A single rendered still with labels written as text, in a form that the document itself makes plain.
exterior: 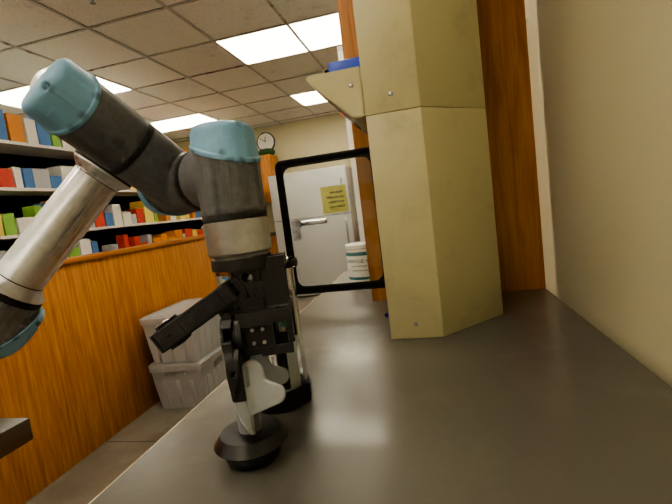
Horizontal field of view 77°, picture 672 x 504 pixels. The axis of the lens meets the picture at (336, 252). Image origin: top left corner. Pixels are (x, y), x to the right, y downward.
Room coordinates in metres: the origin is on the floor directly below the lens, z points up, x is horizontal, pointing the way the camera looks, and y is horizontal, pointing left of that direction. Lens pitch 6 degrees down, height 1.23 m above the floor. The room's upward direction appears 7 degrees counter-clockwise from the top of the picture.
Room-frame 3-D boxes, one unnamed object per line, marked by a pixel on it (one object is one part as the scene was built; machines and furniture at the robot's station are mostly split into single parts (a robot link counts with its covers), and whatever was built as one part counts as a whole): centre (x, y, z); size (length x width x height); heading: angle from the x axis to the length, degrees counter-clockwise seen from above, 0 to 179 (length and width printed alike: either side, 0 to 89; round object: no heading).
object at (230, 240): (0.50, 0.11, 1.21); 0.08 x 0.08 x 0.05
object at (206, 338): (3.03, 1.12, 0.49); 0.60 x 0.42 x 0.33; 167
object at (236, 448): (0.50, 0.13, 0.97); 0.09 x 0.09 x 0.07
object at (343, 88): (1.04, -0.08, 1.46); 0.32 x 0.12 x 0.10; 167
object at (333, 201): (1.22, 0.00, 1.19); 0.30 x 0.01 x 0.40; 77
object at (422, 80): (1.00, -0.25, 1.33); 0.32 x 0.25 x 0.77; 167
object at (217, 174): (0.50, 0.12, 1.29); 0.09 x 0.08 x 0.11; 50
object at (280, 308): (0.50, 0.11, 1.13); 0.09 x 0.08 x 0.12; 92
